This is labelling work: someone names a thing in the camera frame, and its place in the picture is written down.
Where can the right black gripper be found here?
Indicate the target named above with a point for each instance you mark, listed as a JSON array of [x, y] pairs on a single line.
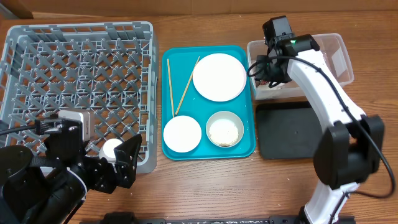
[[259, 74]]

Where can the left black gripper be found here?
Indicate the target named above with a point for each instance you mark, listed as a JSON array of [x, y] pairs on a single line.
[[126, 166]]

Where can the white paper cup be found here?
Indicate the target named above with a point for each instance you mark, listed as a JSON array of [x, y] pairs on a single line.
[[107, 150]]

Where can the metal bowl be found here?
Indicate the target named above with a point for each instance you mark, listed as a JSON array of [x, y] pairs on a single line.
[[226, 115]]

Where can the white rice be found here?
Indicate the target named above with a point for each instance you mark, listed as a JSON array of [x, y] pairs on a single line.
[[223, 133]]

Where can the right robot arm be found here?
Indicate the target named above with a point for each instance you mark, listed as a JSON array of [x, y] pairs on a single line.
[[350, 148]]

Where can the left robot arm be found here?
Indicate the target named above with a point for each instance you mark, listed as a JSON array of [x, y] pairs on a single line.
[[50, 188]]

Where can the large white plate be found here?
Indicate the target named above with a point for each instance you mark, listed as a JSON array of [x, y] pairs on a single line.
[[219, 77]]

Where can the small pink plate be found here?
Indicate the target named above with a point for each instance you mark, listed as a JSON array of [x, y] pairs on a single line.
[[182, 134]]

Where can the clear plastic bin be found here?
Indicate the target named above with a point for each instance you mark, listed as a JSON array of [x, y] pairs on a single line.
[[334, 52]]

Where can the black plastic tray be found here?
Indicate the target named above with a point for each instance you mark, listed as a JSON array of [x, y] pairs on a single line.
[[289, 130]]

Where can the right wooden chopstick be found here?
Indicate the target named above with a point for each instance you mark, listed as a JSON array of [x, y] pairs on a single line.
[[186, 87]]

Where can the wooden chopstick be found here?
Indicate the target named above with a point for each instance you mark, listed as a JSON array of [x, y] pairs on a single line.
[[186, 87], [170, 87]]

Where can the teal serving tray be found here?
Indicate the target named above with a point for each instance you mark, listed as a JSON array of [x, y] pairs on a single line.
[[182, 61]]

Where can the grey plastic dish rack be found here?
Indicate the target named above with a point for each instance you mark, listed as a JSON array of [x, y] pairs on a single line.
[[110, 68]]

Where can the left wooden chopstick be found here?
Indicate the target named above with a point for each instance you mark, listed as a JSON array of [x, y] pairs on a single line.
[[170, 87]]

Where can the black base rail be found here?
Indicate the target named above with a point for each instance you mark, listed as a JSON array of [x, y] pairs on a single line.
[[125, 217]]

